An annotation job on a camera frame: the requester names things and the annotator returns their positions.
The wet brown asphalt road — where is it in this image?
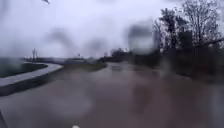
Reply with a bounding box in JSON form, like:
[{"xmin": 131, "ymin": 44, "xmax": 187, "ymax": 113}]
[{"xmin": 0, "ymin": 61, "xmax": 224, "ymax": 128}]

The dark hedge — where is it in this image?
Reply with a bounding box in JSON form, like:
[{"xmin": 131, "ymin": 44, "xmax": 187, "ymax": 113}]
[{"xmin": 99, "ymin": 47, "xmax": 224, "ymax": 83}]

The grass strip beside road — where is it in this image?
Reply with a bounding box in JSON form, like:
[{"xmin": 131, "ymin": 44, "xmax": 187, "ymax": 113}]
[{"xmin": 0, "ymin": 62, "xmax": 108, "ymax": 98}]

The pole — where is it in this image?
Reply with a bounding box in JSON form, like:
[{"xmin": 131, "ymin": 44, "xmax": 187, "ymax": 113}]
[{"xmin": 31, "ymin": 47, "xmax": 37, "ymax": 62}]

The row of bare trees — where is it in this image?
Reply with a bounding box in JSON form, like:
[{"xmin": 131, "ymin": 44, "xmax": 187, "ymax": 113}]
[{"xmin": 151, "ymin": 0, "xmax": 224, "ymax": 54}]

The grass field inside curved path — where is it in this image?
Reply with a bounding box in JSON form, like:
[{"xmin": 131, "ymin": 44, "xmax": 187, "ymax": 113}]
[{"xmin": 0, "ymin": 60, "xmax": 49, "ymax": 79}]

